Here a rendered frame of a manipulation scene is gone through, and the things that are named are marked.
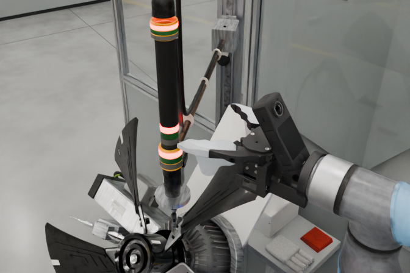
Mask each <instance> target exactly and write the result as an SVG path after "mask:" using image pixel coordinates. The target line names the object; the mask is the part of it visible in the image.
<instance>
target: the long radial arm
mask: <svg viewBox="0 0 410 273"><path fill-rule="evenodd" d="M125 184H126V183H124V182H119V181H116V180H110V179H104V180H103V181H102V184H101V186H100V187H99V190H98V192H97V193H96V195H95V197H94V200H95V201H96V202H97V203H99V204H100V206H102V207H103V209H105V211H107V212H108V213H109V214H110V215H111V216H112V217H113V218H114V219H115V220H117V221H118V222H119V223H120V224H121V225H122V226H123V227H124V228H125V229H126V230H127V231H128V232H129V233H134V232H141V233H143V229H142V227H140V226H139V223H138V222H139V218H140V217H139V216H138V215H136V213H135V207H134V201H133V198H132V195H131V194H130V193H129V192H128V191H126V190H125V188H124V186H125ZM139 204H142V202H140V201H139ZM142 208H143V213H144V216H145V218H149V220H150V224H147V225H146V226H147V230H148V233H155V232H157V230H160V226H161V227H164V223H168V220H172V218H170V217H169V216H168V215H167V214H165V213H164V212H163V211H162V210H161V209H160V208H158V207H157V208H156V207H150V206H149V205H145V204H142Z"/></svg>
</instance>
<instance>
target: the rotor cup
mask: <svg viewBox="0 0 410 273"><path fill-rule="evenodd" d="M171 231H172V230H159V231H157V232H155V233H141V232H134V233H130V234H128V235H126V236H125V237H124V238H123V239H122V240H121V241H120V243H119V245H118V247H117V250H116V252H115V269H116V272H117V273H166V272H168V271H169V270H170V269H172V268H173V267H175V266H176V265H178V264H179V263H185V264H186V265H187V266H188V267H190V251H189V247H188V245H187V242H186V241H185V239H184V238H182V239H181V240H178V241H177V242H176V243H175V244H174V245H173V246H172V247H171V248H170V249H169V250H168V252H165V246H166V243H167V241H168V238H169V236H170V233H171ZM151 241H160V243H161V244H158V243H152V242H151ZM132 254H136V256H137V262H136V263H131V255H132Z"/></svg>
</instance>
